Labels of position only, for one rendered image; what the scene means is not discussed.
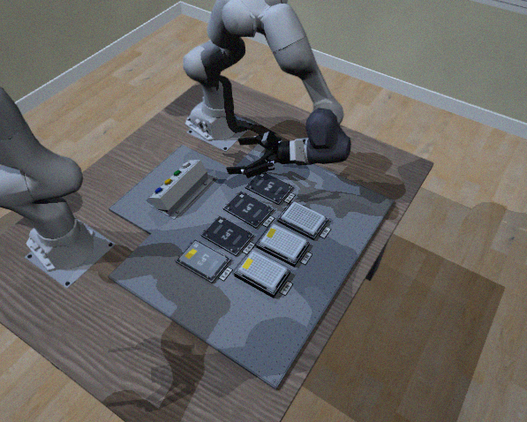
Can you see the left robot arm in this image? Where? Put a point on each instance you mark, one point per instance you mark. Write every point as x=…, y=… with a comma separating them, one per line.
x=214, y=118

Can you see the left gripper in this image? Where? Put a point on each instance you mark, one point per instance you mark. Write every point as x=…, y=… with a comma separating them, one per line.
x=282, y=155

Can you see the grey operator panel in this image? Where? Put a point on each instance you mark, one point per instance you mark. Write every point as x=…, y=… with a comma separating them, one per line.
x=177, y=192

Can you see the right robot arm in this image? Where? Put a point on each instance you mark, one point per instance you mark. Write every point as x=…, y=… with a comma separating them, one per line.
x=35, y=195

